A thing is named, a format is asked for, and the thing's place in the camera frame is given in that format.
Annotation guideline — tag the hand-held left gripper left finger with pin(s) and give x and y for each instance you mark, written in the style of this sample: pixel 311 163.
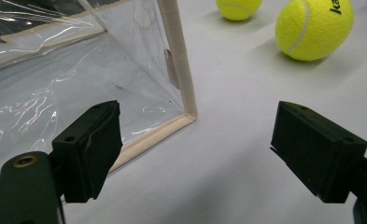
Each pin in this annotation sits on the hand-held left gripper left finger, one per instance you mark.
pixel 87 152

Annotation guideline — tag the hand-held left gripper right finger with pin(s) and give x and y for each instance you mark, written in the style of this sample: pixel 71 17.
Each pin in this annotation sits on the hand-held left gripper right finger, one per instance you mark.
pixel 315 149

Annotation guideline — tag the transparent bag with beige trim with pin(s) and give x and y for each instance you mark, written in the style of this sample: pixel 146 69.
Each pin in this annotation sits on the transparent bag with beige trim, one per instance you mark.
pixel 78 77

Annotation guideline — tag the yellow tennis ball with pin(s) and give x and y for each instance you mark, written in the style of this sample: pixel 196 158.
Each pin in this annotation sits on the yellow tennis ball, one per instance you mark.
pixel 315 28
pixel 238 9

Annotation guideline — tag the white table mat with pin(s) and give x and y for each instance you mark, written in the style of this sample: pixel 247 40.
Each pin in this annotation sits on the white table mat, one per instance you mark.
pixel 234 130

